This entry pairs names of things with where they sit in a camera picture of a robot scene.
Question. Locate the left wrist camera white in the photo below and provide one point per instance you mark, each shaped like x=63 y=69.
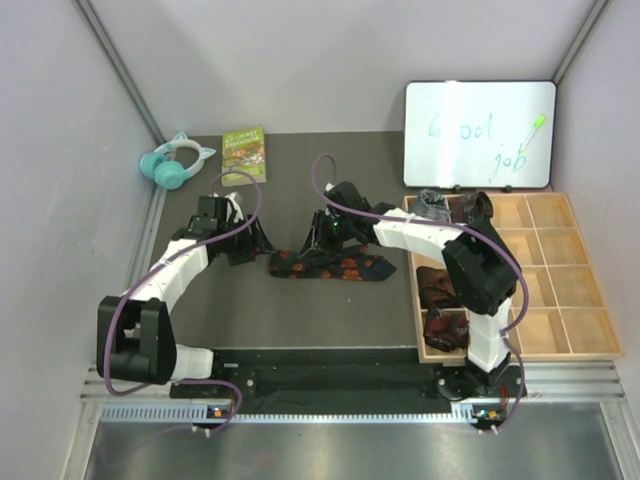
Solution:
x=228 y=207

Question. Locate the dark orange floral tie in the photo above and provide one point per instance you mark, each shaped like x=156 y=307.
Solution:
x=355 y=263

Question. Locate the grey rolled tie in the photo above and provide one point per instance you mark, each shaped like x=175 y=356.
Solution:
x=431 y=205

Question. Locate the red patterned rolled tie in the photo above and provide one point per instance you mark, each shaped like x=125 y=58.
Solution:
x=446 y=330

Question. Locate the dark brown rolled tie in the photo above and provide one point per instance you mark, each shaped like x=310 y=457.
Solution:
x=435 y=289

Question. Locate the white slotted cable duct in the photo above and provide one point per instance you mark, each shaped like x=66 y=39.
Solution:
x=205 y=413

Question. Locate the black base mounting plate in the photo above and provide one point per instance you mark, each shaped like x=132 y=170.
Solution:
x=354 y=402

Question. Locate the green marker pen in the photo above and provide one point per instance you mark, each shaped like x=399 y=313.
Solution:
x=539 y=121

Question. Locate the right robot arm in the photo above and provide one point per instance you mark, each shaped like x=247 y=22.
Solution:
x=481 y=271

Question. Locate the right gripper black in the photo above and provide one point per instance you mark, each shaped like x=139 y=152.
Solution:
x=311 y=244

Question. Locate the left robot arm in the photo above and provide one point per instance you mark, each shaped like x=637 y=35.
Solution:
x=135 y=338

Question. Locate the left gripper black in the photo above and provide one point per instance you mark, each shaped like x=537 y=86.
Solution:
x=255 y=244

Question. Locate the brown red rolled tie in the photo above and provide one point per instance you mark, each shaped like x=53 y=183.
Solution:
x=470 y=208

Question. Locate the green paperback book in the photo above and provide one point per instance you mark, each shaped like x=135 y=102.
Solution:
x=243 y=151

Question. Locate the wooden compartment tray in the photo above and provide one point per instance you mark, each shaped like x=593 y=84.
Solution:
x=567 y=318

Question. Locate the teal cat-ear headphones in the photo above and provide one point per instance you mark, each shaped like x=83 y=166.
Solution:
x=171 y=174

